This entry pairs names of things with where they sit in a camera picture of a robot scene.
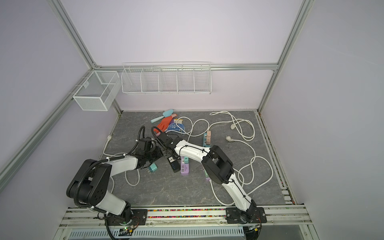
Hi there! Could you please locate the teal usb charger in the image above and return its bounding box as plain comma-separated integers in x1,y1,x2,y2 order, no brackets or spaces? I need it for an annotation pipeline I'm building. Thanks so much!
148,163,158,173

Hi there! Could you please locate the black power strip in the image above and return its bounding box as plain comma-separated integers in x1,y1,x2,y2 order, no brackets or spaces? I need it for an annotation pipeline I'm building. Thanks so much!
167,156,181,173

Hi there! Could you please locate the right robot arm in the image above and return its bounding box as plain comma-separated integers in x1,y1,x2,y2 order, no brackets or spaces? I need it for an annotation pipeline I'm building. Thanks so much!
154,132,257,220

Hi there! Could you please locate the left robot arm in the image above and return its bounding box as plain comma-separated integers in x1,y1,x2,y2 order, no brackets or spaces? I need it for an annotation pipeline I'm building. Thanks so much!
66,137,163,225

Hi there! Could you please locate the red rubber glove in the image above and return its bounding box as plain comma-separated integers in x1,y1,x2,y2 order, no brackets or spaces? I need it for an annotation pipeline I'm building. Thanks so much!
157,114,177,132

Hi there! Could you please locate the purple power strip middle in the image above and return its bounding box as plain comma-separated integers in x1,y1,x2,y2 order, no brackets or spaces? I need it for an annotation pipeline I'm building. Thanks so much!
181,157,190,176

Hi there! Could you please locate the purple power strip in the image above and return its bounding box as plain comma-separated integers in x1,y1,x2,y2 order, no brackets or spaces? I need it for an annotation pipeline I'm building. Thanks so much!
181,157,190,176
204,170,211,181

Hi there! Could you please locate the teal spatula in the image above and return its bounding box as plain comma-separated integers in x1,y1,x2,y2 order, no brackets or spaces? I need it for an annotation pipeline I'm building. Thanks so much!
151,109,174,123

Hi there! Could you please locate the teal power strip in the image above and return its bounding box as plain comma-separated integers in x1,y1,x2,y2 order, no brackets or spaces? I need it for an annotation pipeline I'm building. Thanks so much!
203,131,211,148

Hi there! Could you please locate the purple power strip right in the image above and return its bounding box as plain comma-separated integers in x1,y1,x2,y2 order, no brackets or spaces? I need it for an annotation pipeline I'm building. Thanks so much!
204,170,211,181

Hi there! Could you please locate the white mesh basket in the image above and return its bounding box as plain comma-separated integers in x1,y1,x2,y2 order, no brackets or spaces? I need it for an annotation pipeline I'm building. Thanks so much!
73,71,121,112

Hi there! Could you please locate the white cable of middle strip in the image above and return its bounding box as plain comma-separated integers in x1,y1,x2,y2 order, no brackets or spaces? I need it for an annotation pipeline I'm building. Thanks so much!
175,116,211,142

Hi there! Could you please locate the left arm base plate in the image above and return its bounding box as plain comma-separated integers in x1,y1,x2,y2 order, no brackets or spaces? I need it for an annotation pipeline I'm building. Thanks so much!
107,209,148,226

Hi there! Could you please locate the white wire basket wide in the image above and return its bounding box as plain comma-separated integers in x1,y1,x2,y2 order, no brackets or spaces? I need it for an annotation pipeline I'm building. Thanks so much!
121,62,212,95

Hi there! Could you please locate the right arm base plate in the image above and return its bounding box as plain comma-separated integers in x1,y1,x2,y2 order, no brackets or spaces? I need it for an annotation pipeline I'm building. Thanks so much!
226,206,267,224

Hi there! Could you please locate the aluminium rail front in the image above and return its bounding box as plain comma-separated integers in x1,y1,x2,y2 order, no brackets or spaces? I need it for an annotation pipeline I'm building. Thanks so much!
59,205,313,229

